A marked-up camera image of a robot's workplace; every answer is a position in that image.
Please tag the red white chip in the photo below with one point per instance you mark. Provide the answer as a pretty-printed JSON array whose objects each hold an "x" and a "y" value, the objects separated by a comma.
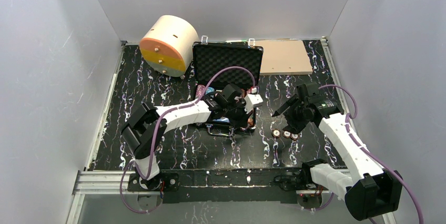
[
  {"x": 286, "y": 134},
  {"x": 276, "y": 133},
  {"x": 294, "y": 137}
]

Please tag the blue playing card deck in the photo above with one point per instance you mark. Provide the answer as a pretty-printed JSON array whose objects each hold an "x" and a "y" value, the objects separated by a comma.
[{"x": 223, "y": 120}]

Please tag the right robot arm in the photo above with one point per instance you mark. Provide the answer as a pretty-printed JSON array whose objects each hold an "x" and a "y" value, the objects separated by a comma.
[{"x": 369, "y": 189}]

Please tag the tan flat board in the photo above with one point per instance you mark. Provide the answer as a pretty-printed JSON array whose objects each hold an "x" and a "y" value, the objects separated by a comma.
[{"x": 284, "y": 57}]

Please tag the purple white chip stack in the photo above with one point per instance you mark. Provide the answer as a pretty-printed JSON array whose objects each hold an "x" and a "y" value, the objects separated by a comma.
[{"x": 200, "y": 91}]

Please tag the black poker set case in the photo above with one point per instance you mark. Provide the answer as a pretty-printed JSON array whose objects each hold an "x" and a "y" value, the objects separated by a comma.
[{"x": 210, "y": 58}]

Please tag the light blue chip stack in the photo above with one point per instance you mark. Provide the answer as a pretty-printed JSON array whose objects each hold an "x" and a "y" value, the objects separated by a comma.
[{"x": 209, "y": 90}]

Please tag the cream cylinder with orange face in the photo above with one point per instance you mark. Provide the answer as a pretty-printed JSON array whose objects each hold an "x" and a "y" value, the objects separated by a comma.
[{"x": 167, "y": 46}]

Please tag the blue green chip stack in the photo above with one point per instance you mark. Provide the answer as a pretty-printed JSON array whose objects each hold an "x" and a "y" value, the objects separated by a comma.
[{"x": 250, "y": 122}]

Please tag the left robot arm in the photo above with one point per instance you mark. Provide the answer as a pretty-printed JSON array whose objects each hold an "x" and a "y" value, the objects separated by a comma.
[{"x": 145, "y": 128}]

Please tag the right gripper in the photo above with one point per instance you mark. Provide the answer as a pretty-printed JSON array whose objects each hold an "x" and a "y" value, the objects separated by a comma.
[{"x": 295, "y": 111}]

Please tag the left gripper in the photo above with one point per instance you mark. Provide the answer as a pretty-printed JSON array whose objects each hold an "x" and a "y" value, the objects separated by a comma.
[{"x": 242, "y": 116}]

